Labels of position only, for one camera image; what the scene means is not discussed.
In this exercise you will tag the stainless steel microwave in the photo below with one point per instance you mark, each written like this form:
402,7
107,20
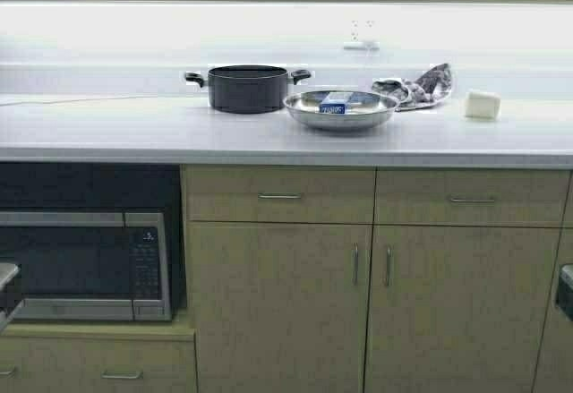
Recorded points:
106,266

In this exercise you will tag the drawer below microwave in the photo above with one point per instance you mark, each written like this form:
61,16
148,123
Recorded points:
82,364

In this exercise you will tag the cream plastic cup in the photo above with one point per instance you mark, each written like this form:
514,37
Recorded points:
482,105

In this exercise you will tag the stainless steel bowl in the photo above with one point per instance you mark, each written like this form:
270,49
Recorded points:
366,110

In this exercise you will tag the left lower cabinet door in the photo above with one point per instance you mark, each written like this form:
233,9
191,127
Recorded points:
278,307

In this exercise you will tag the blue Ziploc box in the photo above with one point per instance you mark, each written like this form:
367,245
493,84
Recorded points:
335,103

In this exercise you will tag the cabinet door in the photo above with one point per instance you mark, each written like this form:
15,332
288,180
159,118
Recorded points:
457,308
278,307

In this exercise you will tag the right lower drawer front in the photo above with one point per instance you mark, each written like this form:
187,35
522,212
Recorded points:
449,197

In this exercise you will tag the black cooking pot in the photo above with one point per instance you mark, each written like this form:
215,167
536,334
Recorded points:
247,88

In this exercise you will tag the left lower drawer front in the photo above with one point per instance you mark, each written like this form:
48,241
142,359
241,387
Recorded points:
334,195

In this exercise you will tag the grey patterned dish towel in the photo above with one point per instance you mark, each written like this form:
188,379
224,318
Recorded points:
429,90

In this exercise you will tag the white power adapter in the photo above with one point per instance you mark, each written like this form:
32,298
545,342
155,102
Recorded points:
371,45

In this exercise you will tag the white wall outlet plate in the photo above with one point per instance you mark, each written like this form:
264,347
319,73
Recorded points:
361,30

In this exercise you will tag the right lower cabinet door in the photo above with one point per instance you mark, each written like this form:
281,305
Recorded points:
457,308

